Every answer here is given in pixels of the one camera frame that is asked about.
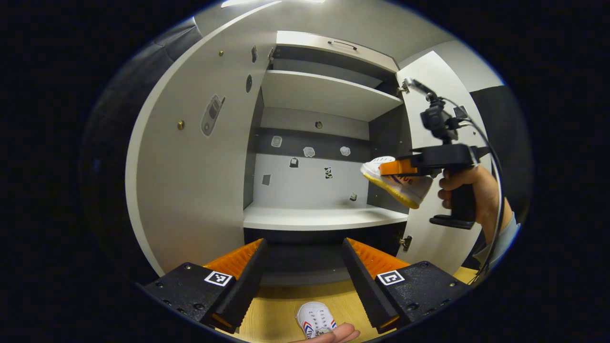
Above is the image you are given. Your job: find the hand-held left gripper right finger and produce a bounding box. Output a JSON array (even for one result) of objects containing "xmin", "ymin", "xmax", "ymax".
[{"xmin": 342, "ymin": 237, "xmax": 470, "ymax": 334}]

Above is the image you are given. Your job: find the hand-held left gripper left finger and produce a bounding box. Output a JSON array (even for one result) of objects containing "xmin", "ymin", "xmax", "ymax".
[{"xmin": 143, "ymin": 238, "xmax": 269, "ymax": 334}]

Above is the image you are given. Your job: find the white shoe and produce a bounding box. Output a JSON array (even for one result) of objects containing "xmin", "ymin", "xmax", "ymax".
[
  {"xmin": 361, "ymin": 156, "xmax": 434, "ymax": 209},
  {"xmin": 296, "ymin": 302, "xmax": 337, "ymax": 339}
]

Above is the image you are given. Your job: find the white cabinet door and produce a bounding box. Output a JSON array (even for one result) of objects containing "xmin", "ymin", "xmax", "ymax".
[
  {"xmin": 396, "ymin": 51, "xmax": 494, "ymax": 276},
  {"xmin": 125, "ymin": 2, "xmax": 282, "ymax": 277}
]

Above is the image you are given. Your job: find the white cabinet drawer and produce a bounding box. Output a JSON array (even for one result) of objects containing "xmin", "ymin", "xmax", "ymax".
[{"xmin": 275, "ymin": 31, "xmax": 400, "ymax": 73}]

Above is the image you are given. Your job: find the black backdrop cloth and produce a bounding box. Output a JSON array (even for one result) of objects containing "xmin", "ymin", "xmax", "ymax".
[{"xmin": 83, "ymin": 18, "xmax": 533, "ymax": 286}]

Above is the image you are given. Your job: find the ceiling light panel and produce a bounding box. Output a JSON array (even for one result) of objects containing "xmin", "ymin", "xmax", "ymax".
[{"xmin": 220, "ymin": 0, "xmax": 327, "ymax": 8}]

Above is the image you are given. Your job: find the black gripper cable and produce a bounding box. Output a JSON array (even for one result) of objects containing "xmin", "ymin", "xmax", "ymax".
[{"xmin": 443, "ymin": 98, "xmax": 506, "ymax": 282}]

